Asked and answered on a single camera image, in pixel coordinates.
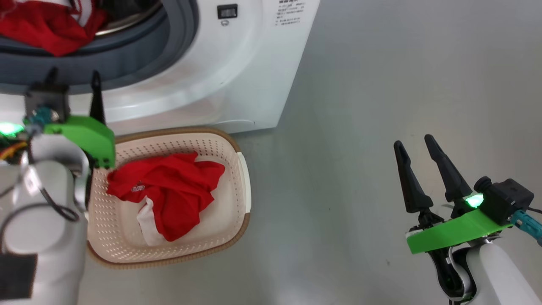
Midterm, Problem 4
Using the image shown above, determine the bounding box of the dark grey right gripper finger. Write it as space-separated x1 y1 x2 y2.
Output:
425 134 473 204
394 141 434 214

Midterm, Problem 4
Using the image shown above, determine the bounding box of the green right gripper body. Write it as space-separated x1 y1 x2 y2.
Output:
406 199 514 255

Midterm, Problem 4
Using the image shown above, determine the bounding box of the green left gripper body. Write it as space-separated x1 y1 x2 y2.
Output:
42 114 116 169

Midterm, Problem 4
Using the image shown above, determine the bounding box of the red garment with white trim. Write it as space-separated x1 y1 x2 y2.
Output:
0 0 108 57

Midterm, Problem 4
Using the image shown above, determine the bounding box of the red garment with white lining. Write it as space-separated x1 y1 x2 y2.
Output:
106 152 226 247

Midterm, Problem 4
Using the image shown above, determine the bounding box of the grey rubber door gasket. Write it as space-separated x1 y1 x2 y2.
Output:
0 0 200 94

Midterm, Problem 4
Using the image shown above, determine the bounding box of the steel washing drum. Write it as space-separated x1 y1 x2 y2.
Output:
94 0 164 37

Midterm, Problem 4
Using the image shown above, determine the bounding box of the cream perforated laundry basket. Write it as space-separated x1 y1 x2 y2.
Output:
87 126 252 269

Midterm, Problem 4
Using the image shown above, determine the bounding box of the white washing machine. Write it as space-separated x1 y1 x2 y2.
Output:
0 0 321 136

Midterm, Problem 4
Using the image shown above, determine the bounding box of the round white filter cover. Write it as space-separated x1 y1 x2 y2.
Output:
210 119 257 130

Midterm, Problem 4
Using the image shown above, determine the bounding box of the printed text label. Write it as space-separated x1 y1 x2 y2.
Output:
275 0 306 27

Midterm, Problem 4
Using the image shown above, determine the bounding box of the teal left camera connector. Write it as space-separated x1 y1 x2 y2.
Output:
33 107 53 125

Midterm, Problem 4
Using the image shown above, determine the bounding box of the teal camera connector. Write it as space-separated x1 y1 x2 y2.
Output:
33 107 53 125
510 211 542 247

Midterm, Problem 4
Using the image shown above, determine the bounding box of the teal right camera connector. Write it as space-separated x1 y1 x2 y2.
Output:
510 211 542 247

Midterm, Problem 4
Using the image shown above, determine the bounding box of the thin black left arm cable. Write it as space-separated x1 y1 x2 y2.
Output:
0 150 81 255

